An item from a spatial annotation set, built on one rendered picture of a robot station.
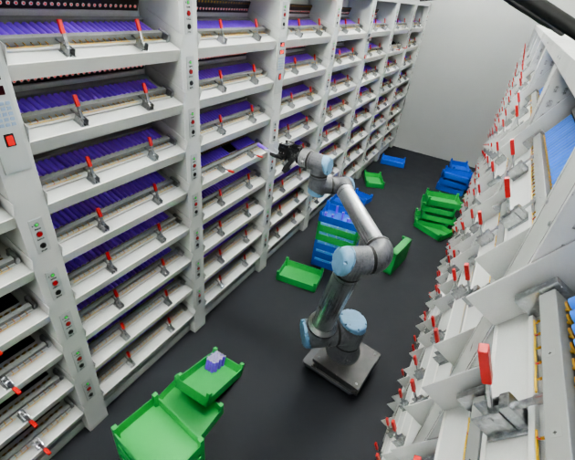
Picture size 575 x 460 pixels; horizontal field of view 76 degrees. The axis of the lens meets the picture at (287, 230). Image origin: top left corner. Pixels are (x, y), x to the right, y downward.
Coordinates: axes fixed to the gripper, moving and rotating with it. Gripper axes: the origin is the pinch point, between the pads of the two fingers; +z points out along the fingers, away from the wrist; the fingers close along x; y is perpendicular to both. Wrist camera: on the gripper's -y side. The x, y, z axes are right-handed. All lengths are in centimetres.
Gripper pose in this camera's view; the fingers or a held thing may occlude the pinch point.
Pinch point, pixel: (266, 150)
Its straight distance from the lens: 201.3
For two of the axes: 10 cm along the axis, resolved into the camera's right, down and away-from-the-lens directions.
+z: -8.6, -3.5, 3.7
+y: 1.0, -8.3, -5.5
